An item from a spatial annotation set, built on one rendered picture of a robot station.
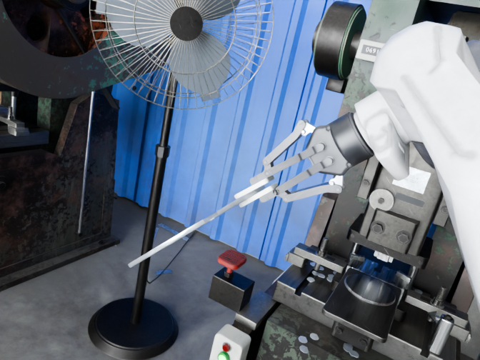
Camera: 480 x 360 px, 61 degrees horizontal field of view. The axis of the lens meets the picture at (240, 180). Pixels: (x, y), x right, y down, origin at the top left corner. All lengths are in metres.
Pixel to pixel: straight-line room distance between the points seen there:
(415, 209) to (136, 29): 0.96
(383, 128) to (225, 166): 2.04
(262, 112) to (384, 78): 1.99
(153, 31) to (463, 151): 1.11
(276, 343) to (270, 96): 1.61
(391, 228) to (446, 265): 0.36
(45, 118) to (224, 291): 1.38
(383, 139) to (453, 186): 0.23
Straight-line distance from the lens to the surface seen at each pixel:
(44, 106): 2.15
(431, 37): 0.47
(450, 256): 1.34
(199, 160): 2.65
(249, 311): 1.09
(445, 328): 1.08
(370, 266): 1.19
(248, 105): 2.47
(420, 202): 1.03
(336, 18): 1.06
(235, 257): 1.06
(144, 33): 1.39
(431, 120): 0.39
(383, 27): 0.98
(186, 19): 1.33
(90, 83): 1.85
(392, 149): 0.56
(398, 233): 1.03
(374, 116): 0.59
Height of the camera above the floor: 1.27
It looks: 18 degrees down
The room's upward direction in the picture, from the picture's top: 13 degrees clockwise
